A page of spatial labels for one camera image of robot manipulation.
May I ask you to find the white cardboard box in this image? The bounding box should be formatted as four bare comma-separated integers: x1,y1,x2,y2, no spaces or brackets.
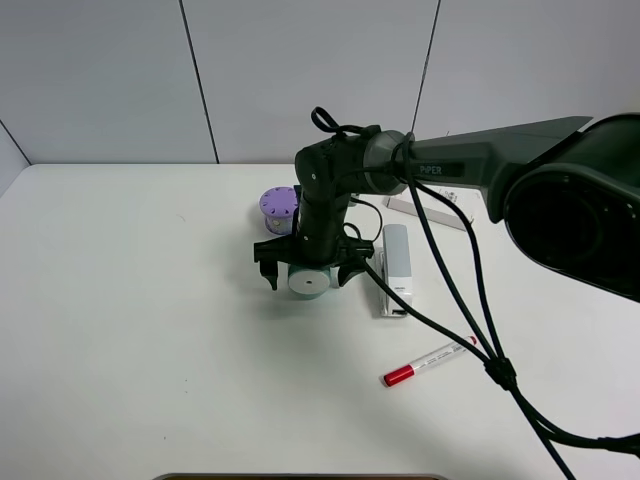
383,186,482,231

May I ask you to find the purple round container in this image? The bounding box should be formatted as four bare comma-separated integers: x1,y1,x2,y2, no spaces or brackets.
259,186,298,235

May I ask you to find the teal white pencil sharpener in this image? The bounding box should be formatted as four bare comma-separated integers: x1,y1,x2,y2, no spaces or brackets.
287,265,331,300

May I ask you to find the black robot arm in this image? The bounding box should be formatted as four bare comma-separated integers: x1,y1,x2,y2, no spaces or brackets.
254,108,639,300

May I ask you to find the white grey stapler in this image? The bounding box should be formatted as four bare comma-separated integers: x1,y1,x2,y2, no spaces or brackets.
374,224,414,306

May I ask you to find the red whiteboard marker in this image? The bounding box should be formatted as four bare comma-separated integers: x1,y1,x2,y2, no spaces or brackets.
380,342,468,388

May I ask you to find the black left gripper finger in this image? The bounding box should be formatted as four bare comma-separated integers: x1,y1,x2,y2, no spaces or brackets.
259,260,279,291

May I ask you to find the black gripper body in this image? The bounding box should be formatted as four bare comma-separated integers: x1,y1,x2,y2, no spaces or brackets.
253,185,374,267

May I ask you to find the black cable bundle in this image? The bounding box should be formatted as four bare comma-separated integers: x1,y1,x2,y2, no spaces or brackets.
312,106,640,480

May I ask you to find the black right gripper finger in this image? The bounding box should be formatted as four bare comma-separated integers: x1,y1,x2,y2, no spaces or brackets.
337,257,366,288

